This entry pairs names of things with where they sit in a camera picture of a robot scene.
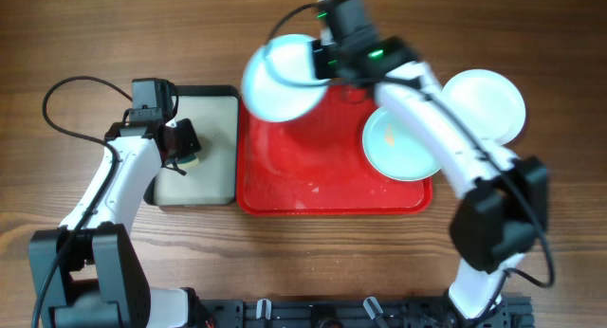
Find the green yellow sponge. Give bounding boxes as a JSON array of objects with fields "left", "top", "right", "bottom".
[{"left": 177, "top": 154, "right": 199, "bottom": 169}]

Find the light blue plate front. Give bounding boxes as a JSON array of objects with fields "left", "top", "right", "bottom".
[{"left": 241, "top": 34, "right": 328, "bottom": 122}]

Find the light blue plate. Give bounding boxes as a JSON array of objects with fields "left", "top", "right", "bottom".
[
  {"left": 362, "top": 108, "right": 441, "bottom": 182},
  {"left": 241, "top": 34, "right": 328, "bottom": 122}
]

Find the white round plate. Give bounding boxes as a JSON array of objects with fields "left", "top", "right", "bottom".
[{"left": 442, "top": 69, "right": 526, "bottom": 145}]

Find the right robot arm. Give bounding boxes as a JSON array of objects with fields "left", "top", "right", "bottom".
[{"left": 309, "top": 37, "right": 555, "bottom": 327}]

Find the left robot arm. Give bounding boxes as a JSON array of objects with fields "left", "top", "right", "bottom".
[{"left": 28, "top": 119, "right": 200, "bottom": 327}]

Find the black water tray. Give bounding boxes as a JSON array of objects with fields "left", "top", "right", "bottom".
[{"left": 144, "top": 85, "right": 240, "bottom": 207}]

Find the red plastic tray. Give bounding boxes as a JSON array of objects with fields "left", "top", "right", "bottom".
[{"left": 236, "top": 87, "right": 433, "bottom": 216}]

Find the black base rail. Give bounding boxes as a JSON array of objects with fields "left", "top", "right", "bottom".
[{"left": 189, "top": 296, "right": 536, "bottom": 328}]

